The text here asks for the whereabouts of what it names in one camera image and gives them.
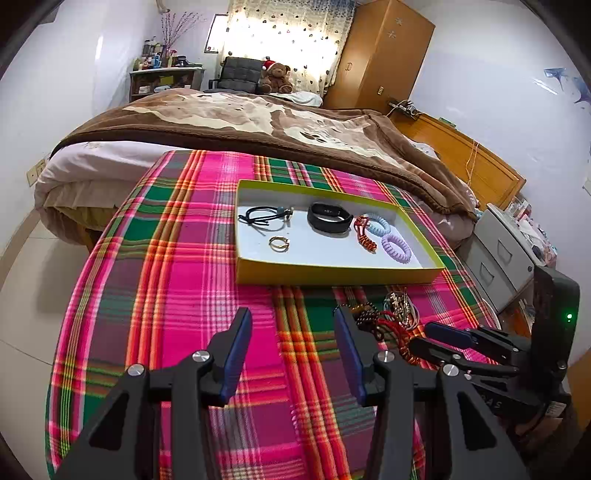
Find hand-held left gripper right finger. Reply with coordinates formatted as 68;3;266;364
333;305;532;480

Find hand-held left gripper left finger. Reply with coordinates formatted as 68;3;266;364
46;307;254;480

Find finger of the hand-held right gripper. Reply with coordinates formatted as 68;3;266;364
424;322;520;354
409;338;519;385

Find red cord bracelet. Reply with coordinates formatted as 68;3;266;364
376;318;426;366

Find purple spiral hair tie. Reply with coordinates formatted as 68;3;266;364
381;233;413;265

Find yellow cardboard box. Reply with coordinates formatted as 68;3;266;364
235;179;446;287

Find red braided bracelet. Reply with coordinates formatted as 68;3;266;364
353;215;380;254

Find blue spiral hair tie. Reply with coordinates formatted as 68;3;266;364
361;212;392;235

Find black smart band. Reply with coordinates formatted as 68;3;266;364
307;202;354;237

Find black cord hair tie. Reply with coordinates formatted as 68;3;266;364
238;205;294;232

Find grey nightstand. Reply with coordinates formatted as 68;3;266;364
464;203;550;315

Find pink plaid cloth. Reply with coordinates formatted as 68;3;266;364
44;150;499;480

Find clutter of small containers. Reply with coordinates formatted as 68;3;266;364
505;196;562;267

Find wooden headboard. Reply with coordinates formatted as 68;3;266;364
392;113;527;211

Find tan bed base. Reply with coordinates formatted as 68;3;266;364
44;203;116;246

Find bed with brown blanket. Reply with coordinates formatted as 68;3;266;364
50;88;478;223

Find white duvet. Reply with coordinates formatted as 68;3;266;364
34;141;476;232

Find white pillow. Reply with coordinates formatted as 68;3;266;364
270;91;324;107

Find dark grey armchair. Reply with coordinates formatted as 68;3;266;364
208;56;264;95

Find brown teddy bear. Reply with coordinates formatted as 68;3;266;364
259;58;294;95

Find cluttered wooden shelf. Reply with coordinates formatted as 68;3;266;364
128;67;206;103

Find wooden wardrobe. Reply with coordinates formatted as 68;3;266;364
323;0;436;114

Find cluster of toiletry bottles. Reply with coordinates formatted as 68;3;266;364
133;39;193;71

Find spotted curtain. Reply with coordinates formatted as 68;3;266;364
222;0;357;93

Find purple decorative branches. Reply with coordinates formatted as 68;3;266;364
159;10;206;52

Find dark beaded bracelet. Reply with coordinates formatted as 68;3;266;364
335;302;384;340

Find tangle of metal bracelets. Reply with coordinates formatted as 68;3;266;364
381;290;422;331

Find yellow cable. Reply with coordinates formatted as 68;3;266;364
464;138;481;186

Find blue dolphin wall sticker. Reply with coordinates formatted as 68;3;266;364
542;67;591;105

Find wall socket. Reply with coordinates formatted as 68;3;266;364
25;159;49;186

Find window frame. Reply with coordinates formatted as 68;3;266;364
204;14;230;54

